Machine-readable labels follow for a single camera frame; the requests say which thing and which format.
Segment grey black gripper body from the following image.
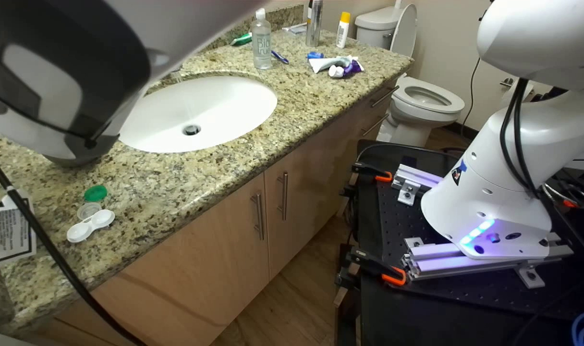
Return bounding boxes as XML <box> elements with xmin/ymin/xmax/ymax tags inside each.
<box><xmin>102</xmin><ymin>0</ymin><xmax>265</xmax><ymax>74</ymax></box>

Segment clear water bottle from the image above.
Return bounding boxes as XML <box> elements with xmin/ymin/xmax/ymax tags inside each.
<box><xmin>249</xmin><ymin>6</ymin><xmax>274</xmax><ymax>74</ymax></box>

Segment white oval sink basin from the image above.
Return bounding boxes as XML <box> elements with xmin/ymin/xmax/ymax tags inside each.
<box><xmin>117</xmin><ymin>74</ymin><xmax>278</xmax><ymax>156</ymax></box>

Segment silver spray bottle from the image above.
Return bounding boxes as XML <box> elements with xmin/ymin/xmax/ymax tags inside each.
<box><xmin>303</xmin><ymin>0</ymin><xmax>324</xmax><ymax>49</ymax></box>

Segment green round lid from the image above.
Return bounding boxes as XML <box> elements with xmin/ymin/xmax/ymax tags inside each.
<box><xmin>78</xmin><ymin>183</ymin><xmax>109</xmax><ymax>220</ymax></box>

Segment white toothpaste tube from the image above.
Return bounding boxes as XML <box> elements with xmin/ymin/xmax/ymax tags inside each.
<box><xmin>307</xmin><ymin>56</ymin><xmax>346</xmax><ymax>76</ymax></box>

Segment yellow-capped white bottle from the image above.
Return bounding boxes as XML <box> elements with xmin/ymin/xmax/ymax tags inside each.
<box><xmin>334</xmin><ymin>10</ymin><xmax>353</xmax><ymax>51</ymax></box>

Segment white contact lens case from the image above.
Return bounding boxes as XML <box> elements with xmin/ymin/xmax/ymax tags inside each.
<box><xmin>65</xmin><ymin>208</ymin><xmax>117</xmax><ymax>247</ymax></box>

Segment purple toothpaste tube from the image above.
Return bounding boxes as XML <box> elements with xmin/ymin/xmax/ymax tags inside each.
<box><xmin>326</xmin><ymin>56</ymin><xmax>367</xmax><ymax>81</ymax></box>

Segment wooden vanity cabinet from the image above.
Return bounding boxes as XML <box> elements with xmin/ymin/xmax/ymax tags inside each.
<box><xmin>48</xmin><ymin>76</ymin><xmax>403</xmax><ymax>346</ymax></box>

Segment white toilet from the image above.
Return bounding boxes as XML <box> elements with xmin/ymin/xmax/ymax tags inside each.
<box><xmin>353</xmin><ymin>3</ymin><xmax>468</xmax><ymax>151</ymax></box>

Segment orange black clamp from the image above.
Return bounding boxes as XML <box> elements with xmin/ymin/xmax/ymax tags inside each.
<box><xmin>346</xmin><ymin>249</ymin><xmax>411</xmax><ymax>291</ymax></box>
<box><xmin>349</xmin><ymin>160</ymin><xmax>395</xmax><ymax>189</ymax></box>

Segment black robot table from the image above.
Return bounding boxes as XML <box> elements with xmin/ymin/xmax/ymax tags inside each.
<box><xmin>351</xmin><ymin>139</ymin><xmax>584</xmax><ymax>346</ymax></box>

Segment metal cabinet door handle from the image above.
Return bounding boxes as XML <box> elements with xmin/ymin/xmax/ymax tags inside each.
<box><xmin>248</xmin><ymin>189</ymin><xmax>267</xmax><ymax>243</ymax></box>
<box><xmin>274</xmin><ymin>170</ymin><xmax>292</xmax><ymax>224</ymax></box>

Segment white cable tag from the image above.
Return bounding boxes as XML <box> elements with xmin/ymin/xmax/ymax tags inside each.
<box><xmin>0</xmin><ymin>195</ymin><xmax>38</xmax><ymax>272</ymax></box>

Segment thick black cable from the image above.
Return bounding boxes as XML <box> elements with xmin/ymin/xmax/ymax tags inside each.
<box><xmin>0</xmin><ymin>149</ymin><xmax>146</xmax><ymax>346</ymax></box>

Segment short aluminium rail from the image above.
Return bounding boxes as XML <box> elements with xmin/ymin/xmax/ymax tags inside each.
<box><xmin>392</xmin><ymin>162</ymin><xmax>443</xmax><ymax>208</ymax></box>

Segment thin black wall cable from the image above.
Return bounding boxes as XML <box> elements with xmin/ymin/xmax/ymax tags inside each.
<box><xmin>463</xmin><ymin>56</ymin><xmax>484</xmax><ymax>127</ymax></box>

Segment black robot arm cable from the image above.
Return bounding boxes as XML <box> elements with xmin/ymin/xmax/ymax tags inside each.
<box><xmin>497</xmin><ymin>77</ymin><xmax>540</xmax><ymax>199</ymax></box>

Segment long aluminium base rail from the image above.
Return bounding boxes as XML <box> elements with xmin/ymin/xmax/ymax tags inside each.
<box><xmin>403</xmin><ymin>235</ymin><xmax>576</xmax><ymax>293</ymax></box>

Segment red and black wires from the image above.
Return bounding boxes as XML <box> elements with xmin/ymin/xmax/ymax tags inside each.
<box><xmin>543</xmin><ymin>179</ymin><xmax>584</xmax><ymax>214</ymax></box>

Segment blue cable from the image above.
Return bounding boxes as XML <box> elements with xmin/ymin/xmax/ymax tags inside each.
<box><xmin>568</xmin><ymin>310</ymin><xmax>584</xmax><ymax>346</ymax></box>

